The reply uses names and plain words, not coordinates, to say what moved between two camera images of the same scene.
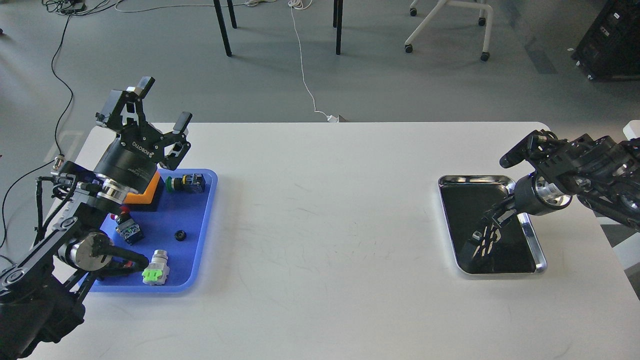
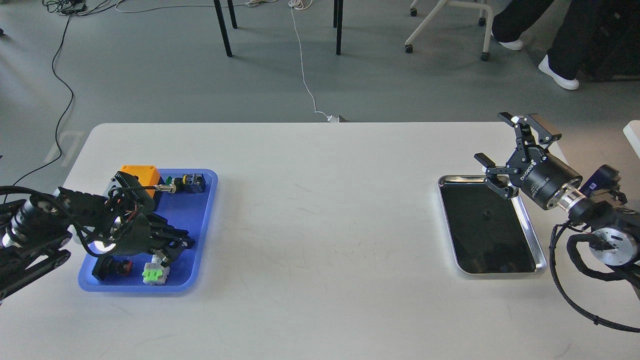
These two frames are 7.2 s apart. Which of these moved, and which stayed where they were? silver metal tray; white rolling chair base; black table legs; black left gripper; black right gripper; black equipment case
Moved: black left gripper; black right gripper
Stayed: white rolling chair base; black table legs; silver metal tray; black equipment case
